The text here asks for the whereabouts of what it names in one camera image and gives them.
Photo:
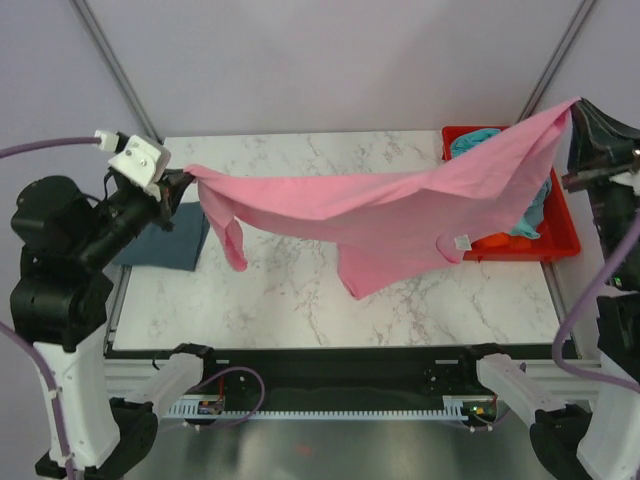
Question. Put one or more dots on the orange garment in bin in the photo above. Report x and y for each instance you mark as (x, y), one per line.
(503, 241)

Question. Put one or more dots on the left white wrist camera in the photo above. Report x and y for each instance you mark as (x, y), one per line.
(139, 159)

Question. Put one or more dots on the aluminium frame rail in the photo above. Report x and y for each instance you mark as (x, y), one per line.
(429, 377)

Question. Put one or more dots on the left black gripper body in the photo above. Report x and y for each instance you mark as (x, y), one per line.
(132, 212)

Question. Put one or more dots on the red plastic bin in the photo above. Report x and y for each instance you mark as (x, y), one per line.
(558, 238)

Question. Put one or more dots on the folded dark blue t shirt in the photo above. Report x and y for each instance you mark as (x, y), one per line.
(179, 249)

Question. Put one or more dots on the left corner aluminium post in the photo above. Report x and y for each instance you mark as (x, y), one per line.
(90, 23)

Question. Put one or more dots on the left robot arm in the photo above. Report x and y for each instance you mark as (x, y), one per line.
(59, 317)

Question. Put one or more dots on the pink t shirt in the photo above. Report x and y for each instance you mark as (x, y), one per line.
(394, 226)

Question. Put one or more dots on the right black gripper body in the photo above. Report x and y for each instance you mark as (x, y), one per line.
(626, 158)

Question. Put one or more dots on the teal t shirt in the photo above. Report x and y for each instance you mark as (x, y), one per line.
(468, 141)

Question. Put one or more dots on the right corner aluminium post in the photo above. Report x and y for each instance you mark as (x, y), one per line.
(571, 33)

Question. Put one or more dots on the grey blue t shirt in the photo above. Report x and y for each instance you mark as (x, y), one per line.
(534, 214)

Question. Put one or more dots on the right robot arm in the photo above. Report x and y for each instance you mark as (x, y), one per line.
(598, 341)

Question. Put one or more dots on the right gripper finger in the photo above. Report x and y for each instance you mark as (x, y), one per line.
(605, 132)
(586, 152)

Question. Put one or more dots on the white slotted cable duct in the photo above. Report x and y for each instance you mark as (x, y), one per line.
(207, 408)

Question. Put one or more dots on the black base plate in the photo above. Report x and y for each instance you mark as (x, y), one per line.
(350, 397)

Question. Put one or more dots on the corner aluminium post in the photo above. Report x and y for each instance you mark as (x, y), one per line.
(571, 33)
(90, 23)

